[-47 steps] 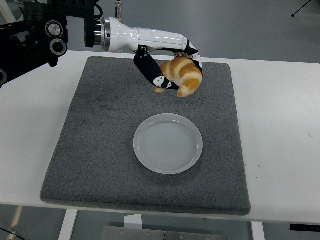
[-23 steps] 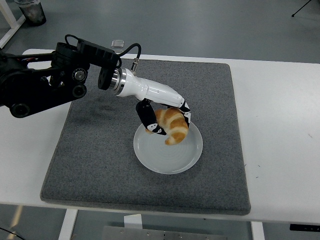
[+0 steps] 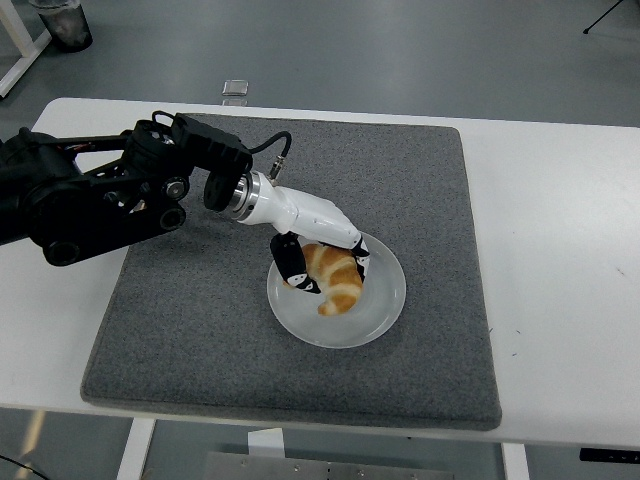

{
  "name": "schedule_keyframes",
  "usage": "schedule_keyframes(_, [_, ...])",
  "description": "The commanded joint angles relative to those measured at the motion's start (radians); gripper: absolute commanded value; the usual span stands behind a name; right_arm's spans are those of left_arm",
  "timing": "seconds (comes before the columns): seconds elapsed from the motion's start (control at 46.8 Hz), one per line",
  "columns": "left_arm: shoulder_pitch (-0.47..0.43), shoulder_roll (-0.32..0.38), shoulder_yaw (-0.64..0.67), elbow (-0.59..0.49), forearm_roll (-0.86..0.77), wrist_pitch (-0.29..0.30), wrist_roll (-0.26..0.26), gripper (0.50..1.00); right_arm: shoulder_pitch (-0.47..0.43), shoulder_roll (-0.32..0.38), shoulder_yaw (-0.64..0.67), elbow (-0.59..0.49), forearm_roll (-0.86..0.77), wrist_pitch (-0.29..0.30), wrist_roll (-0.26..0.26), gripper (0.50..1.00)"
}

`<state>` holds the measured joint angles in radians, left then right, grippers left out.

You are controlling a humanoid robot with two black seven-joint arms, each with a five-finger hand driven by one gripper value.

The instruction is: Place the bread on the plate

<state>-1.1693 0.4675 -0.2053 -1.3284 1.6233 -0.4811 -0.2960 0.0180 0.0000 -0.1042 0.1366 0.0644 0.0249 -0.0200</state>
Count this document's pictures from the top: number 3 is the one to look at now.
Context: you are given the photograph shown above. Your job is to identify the white-black robot hand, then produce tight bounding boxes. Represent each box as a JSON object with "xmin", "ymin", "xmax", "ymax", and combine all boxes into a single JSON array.
[{"xmin": 239, "ymin": 179, "xmax": 372, "ymax": 296}]

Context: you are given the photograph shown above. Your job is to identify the golden croissant bread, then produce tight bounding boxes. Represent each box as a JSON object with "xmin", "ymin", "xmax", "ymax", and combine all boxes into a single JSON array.
[{"xmin": 283, "ymin": 243, "xmax": 365, "ymax": 317}]

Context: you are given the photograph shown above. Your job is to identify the pale grey round plate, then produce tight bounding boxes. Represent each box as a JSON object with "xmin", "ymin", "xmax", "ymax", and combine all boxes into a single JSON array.
[{"xmin": 266, "ymin": 230, "xmax": 407, "ymax": 350}]

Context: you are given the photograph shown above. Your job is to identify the grey metal plate with screws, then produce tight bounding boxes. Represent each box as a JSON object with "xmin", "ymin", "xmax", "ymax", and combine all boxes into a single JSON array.
[{"xmin": 202, "ymin": 451, "xmax": 456, "ymax": 480}]

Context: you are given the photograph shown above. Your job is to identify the grey felt mat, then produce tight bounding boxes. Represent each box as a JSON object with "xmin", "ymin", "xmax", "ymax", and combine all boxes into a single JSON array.
[{"xmin": 79, "ymin": 113, "xmax": 503, "ymax": 432}]

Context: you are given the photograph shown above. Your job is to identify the white table leg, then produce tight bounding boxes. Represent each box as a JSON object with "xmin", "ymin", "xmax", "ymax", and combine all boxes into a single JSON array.
[
  {"xmin": 115, "ymin": 417, "xmax": 157, "ymax": 480},
  {"xmin": 502, "ymin": 442, "xmax": 531, "ymax": 480}
]

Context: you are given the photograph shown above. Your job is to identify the black waste bin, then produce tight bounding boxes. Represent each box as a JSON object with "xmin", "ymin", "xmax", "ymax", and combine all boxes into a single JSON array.
[{"xmin": 28, "ymin": 0, "xmax": 94, "ymax": 53}]

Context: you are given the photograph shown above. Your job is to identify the black tripod leg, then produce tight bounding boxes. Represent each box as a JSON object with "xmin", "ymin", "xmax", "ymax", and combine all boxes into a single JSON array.
[{"xmin": 582, "ymin": 0, "xmax": 626, "ymax": 35}]

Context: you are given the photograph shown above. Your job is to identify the black table control panel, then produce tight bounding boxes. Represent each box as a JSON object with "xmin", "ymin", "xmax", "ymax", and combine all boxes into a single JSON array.
[{"xmin": 579, "ymin": 447, "xmax": 640, "ymax": 464}]

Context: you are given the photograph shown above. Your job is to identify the white table bracket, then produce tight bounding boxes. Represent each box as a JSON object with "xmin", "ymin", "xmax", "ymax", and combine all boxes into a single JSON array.
[{"xmin": 247, "ymin": 428, "xmax": 286, "ymax": 459}]

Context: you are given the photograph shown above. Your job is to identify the white table frame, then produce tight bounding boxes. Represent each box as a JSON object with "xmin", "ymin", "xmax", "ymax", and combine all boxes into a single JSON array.
[{"xmin": 0, "ymin": 0, "xmax": 53, "ymax": 100}]

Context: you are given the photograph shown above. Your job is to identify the thin floor cable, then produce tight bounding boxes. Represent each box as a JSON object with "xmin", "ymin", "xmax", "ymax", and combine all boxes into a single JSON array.
[{"xmin": 0, "ymin": 453, "xmax": 41, "ymax": 480}]

